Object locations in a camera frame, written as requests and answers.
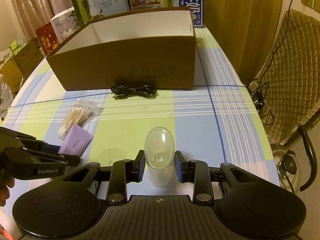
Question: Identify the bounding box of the purple cream tube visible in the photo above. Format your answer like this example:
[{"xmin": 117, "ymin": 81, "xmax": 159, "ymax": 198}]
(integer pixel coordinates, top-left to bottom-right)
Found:
[{"xmin": 59, "ymin": 124, "xmax": 93, "ymax": 156}]

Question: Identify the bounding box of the clear plastic cup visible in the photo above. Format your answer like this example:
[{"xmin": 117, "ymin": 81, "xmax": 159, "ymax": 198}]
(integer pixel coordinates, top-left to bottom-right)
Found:
[{"xmin": 144, "ymin": 127, "xmax": 175, "ymax": 188}]

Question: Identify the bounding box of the bag of cotton swabs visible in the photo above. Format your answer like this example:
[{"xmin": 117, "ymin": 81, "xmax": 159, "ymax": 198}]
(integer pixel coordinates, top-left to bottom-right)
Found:
[{"xmin": 58, "ymin": 99, "xmax": 98, "ymax": 140}]

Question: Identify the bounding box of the black usb cable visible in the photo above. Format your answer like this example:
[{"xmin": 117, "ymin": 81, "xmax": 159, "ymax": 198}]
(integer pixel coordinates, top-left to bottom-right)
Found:
[{"xmin": 109, "ymin": 84, "xmax": 158, "ymax": 100}]

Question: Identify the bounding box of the person's left hand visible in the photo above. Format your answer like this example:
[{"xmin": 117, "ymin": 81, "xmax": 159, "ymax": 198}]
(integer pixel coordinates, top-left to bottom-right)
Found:
[{"xmin": 0, "ymin": 177, "xmax": 15, "ymax": 207}]

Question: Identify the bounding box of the tissue box with foil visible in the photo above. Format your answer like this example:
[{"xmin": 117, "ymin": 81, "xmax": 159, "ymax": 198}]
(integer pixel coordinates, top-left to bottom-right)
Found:
[{"xmin": 1, "ymin": 80, "xmax": 14, "ymax": 120}]

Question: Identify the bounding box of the checkered tablecloth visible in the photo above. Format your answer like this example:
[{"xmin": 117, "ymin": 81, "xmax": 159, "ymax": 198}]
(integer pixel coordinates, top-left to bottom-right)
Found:
[{"xmin": 1, "ymin": 28, "xmax": 279, "ymax": 184}]

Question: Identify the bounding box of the brown cardboard boxes pile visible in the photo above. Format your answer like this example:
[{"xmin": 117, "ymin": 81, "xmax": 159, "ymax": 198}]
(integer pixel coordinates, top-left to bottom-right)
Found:
[{"xmin": 1, "ymin": 38, "xmax": 44, "ymax": 94}]

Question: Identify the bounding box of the red gift box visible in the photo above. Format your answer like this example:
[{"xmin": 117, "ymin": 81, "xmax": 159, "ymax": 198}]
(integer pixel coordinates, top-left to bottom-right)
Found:
[{"xmin": 35, "ymin": 22, "xmax": 60, "ymax": 57}]

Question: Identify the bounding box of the white humidifier box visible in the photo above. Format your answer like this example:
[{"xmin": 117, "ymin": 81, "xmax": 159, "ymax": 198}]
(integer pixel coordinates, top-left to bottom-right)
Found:
[{"xmin": 50, "ymin": 7, "xmax": 80, "ymax": 43}]

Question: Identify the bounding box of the quilted cushioned chair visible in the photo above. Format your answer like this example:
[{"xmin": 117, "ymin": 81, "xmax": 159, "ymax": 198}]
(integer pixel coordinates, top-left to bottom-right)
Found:
[{"xmin": 253, "ymin": 10, "xmax": 319, "ymax": 191}]

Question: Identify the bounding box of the brown cardboard storage box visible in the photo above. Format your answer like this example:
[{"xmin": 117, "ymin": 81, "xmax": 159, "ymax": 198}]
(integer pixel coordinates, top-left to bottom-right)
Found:
[{"xmin": 47, "ymin": 7, "xmax": 196, "ymax": 90}]

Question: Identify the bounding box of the pink curtain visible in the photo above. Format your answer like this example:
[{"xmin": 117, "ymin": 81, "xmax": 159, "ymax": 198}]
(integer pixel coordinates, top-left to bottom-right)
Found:
[{"xmin": 11, "ymin": 0, "xmax": 72, "ymax": 38}]

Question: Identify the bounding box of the wooden wardrobe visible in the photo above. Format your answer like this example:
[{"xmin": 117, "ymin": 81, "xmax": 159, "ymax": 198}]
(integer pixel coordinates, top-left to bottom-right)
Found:
[{"xmin": 203, "ymin": 0, "xmax": 282, "ymax": 81}]

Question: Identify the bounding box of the black power cord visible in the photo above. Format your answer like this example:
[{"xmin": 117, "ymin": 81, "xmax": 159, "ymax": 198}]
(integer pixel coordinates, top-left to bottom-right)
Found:
[{"xmin": 247, "ymin": 0, "xmax": 313, "ymax": 128}]

